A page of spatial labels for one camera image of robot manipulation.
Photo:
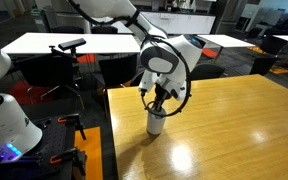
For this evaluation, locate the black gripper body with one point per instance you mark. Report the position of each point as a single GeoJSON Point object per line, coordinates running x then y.
{"type": "Point", "coordinates": [160, 91]}

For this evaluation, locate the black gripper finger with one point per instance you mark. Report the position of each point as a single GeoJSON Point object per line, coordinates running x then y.
{"type": "Point", "coordinates": [164, 98]}
{"type": "Point", "coordinates": [158, 106]}

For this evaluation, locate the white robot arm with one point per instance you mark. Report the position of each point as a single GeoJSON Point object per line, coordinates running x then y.
{"type": "Point", "coordinates": [168, 63]}

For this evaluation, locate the white ceramic cup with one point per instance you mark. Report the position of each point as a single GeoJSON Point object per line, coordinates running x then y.
{"type": "Point", "coordinates": [155, 122]}

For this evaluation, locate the black chair near table right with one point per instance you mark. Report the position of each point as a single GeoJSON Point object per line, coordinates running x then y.
{"type": "Point", "coordinates": [206, 71]}

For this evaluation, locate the black chair table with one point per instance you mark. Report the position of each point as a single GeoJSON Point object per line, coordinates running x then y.
{"type": "Point", "coordinates": [115, 72]}
{"type": "Point", "coordinates": [206, 71]}

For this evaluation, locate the black chair near table left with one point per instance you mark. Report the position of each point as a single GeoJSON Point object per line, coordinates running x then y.
{"type": "Point", "coordinates": [115, 72]}

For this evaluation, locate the white kitchen cabinet counter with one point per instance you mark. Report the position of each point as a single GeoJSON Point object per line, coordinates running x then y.
{"type": "Point", "coordinates": [175, 23]}

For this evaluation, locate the white table middle background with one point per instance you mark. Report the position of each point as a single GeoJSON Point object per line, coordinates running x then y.
{"type": "Point", "coordinates": [224, 41]}

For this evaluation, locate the orange black clamp upper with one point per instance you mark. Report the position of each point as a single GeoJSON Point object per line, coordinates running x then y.
{"type": "Point", "coordinates": [73, 119]}

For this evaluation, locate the orange black clamp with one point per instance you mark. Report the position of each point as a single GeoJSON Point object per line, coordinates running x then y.
{"type": "Point", "coordinates": [73, 119]}
{"type": "Point", "coordinates": [69, 155]}

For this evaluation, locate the orange black clamp lower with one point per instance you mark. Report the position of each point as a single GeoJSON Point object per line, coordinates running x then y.
{"type": "Point", "coordinates": [69, 155]}

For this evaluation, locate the black chair far right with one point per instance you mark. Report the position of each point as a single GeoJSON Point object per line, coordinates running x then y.
{"type": "Point", "coordinates": [262, 66]}

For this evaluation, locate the black camera on tripod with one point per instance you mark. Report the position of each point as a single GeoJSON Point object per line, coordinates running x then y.
{"type": "Point", "coordinates": [62, 66]}

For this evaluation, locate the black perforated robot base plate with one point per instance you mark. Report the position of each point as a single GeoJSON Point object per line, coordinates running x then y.
{"type": "Point", "coordinates": [34, 165]}

